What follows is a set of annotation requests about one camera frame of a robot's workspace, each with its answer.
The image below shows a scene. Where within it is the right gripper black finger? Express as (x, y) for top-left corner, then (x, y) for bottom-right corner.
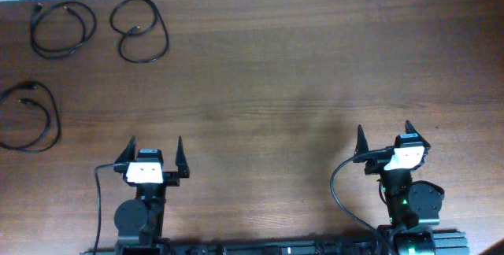
(405, 120), (417, 134)
(354, 124), (369, 156)

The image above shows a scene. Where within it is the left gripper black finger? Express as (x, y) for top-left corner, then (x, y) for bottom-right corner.
(175, 136), (190, 179)
(114, 135), (136, 164)

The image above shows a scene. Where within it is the black usb cable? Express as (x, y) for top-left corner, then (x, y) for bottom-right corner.
(0, 79), (62, 153)
(109, 0), (170, 65)
(28, 0), (98, 60)

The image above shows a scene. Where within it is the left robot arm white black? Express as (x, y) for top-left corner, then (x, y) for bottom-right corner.
(113, 137), (190, 254)

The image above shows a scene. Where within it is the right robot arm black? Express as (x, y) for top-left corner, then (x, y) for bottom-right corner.
(352, 120), (445, 254)

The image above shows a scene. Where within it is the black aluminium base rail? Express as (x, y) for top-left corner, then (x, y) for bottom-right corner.
(96, 231), (470, 255)

